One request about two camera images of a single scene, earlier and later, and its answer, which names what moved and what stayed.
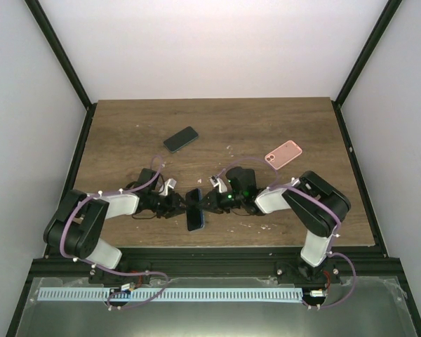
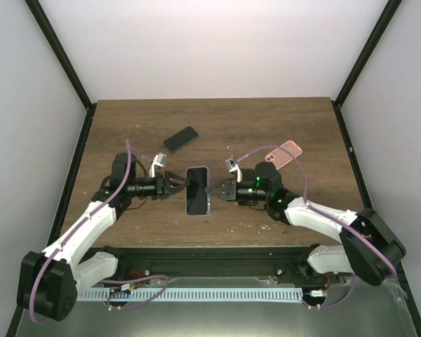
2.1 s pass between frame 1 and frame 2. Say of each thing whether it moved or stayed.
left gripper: moved
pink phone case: stayed
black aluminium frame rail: stayed
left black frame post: stayed
